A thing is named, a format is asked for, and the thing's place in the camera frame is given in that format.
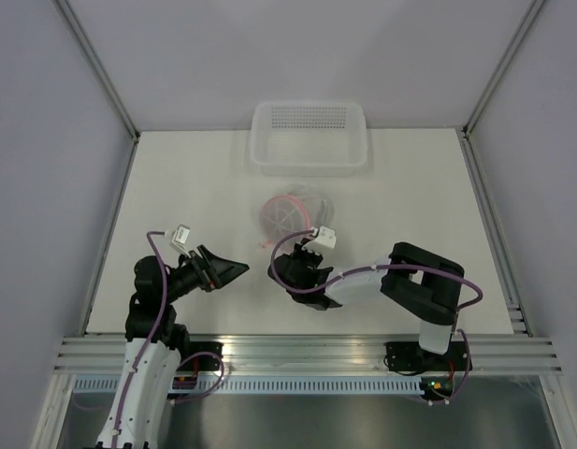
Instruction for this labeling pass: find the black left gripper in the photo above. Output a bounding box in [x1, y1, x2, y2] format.
[161, 244, 248, 303]

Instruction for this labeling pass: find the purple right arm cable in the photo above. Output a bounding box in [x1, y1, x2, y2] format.
[270, 229, 484, 310]

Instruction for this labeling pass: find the aluminium frame post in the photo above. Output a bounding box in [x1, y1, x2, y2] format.
[461, 0, 547, 138]
[51, 0, 140, 143]

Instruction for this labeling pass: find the white mesh laundry bag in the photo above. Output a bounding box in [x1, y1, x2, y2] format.
[258, 184, 335, 246]

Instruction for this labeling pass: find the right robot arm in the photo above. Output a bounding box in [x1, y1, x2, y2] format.
[267, 242, 465, 369]

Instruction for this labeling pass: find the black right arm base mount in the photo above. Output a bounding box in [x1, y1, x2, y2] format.
[383, 340, 469, 376]

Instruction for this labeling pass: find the right aluminium frame post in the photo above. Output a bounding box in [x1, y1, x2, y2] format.
[461, 0, 547, 138]

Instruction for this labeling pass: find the left aluminium frame post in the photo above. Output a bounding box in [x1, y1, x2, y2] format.
[51, 0, 140, 143]

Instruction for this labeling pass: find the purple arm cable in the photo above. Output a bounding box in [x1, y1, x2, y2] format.
[270, 229, 484, 310]
[108, 230, 175, 445]

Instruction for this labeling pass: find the white slotted cable duct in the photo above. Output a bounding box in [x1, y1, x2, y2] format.
[72, 376, 424, 397]

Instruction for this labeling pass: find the white perforated plastic basket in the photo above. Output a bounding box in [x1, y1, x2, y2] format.
[249, 100, 368, 177]

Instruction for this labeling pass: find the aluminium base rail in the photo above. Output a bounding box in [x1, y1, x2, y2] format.
[54, 334, 562, 376]

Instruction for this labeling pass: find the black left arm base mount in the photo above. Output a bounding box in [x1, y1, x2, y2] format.
[177, 341, 224, 376]

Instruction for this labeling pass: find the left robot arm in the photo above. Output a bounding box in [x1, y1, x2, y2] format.
[94, 245, 250, 448]

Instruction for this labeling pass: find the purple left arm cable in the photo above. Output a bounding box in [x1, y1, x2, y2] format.
[108, 230, 175, 445]

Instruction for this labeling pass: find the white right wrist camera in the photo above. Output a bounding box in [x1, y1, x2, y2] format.
[307, 226, 337, 252]

